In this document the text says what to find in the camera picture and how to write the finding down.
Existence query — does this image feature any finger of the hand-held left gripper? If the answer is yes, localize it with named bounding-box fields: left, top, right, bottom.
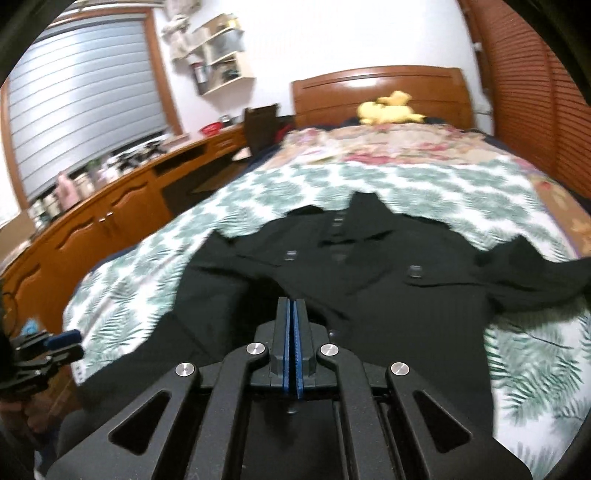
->
left=14, top=344, right=85, bottom=403
left=14, top=330, right=80, bottom=355

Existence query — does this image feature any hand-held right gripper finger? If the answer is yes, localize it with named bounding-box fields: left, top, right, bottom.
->
left=294, top=299, right=532, bottom=480
left=46, top=298, right=293, bottom=480

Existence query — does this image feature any black shirt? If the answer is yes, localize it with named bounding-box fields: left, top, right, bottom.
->
left=78, top=191, right=591, bottom=444

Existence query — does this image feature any dark grey cloth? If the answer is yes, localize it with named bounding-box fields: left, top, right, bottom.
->
left=55, top=406, right=99, bottom=468

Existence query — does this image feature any wooden desk cabinet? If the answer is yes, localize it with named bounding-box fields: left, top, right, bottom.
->
left=0, top=124, right=252, bottom=354

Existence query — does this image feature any pink bottle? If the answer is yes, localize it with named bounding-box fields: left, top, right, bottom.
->
left=56, top=172, right=77, bottom=209

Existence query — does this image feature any leaf print blanket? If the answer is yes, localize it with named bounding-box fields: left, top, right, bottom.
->
left=62, top=161, right=591, bottom=480

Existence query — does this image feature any row of jars and bottles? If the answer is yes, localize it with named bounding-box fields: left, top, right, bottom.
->
left=28, top=154, right=122, bottom=228

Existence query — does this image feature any black device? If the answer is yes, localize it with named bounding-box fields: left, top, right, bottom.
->
left=115, top=142, right=164, bottom=168

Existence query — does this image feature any dark chair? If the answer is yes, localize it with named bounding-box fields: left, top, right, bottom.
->
left=243, top=105, right=282, bottom=158

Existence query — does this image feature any floral quilt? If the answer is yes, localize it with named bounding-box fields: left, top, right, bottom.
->
left=272, top=122, right=583, bottom=259

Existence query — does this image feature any window with grey blind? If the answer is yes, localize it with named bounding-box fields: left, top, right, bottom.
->
left=0, top=9, right=185, bottom=224

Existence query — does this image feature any yellow plush toy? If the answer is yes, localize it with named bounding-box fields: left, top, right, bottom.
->
left=358, top=91, right=426, bottom=126

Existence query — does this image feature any wooden headboard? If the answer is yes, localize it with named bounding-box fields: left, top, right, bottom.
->
left=291, top=66, right=476, bottom=131

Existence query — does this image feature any white hanging ornament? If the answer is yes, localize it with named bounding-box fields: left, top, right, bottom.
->
left=161, top=0, right=195, bottom=62

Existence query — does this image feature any wooden louvered wardrobe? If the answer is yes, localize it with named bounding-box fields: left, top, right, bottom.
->
left=462, top=0, right=591, bottom=200

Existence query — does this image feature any white wall shelf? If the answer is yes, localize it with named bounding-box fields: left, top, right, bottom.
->
left=171, top=14, right=257, bottom=96

